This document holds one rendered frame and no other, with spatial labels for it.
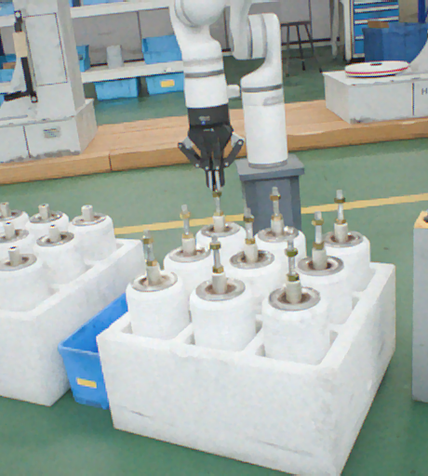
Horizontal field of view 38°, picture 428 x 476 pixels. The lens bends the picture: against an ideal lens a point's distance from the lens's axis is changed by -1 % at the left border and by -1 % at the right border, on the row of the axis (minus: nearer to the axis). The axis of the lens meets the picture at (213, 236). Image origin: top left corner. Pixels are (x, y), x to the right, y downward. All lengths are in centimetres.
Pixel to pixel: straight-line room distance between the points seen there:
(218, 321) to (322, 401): 19
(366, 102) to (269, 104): 163
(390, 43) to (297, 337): 464
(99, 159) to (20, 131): 39
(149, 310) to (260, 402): 22
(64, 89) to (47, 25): 29
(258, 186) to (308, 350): 59
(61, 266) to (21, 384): 23
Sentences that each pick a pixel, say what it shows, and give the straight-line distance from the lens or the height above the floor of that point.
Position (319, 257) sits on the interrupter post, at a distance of 99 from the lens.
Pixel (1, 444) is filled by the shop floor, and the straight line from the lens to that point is 116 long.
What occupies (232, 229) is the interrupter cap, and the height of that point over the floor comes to 25.
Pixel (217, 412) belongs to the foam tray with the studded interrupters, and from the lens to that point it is 97.
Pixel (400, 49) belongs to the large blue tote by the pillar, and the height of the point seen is 19.
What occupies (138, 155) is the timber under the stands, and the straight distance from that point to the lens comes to 286.
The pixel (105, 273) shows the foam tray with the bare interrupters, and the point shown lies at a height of 17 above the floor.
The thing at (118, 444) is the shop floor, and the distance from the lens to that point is 108.
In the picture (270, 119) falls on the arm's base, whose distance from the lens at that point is 139.
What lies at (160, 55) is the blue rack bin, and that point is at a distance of 554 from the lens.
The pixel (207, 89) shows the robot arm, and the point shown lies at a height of 52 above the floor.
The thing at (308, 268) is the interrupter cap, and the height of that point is 25.
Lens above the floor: 65
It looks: 20 degrees down
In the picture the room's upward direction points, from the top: 6 degrees counter-clockwise
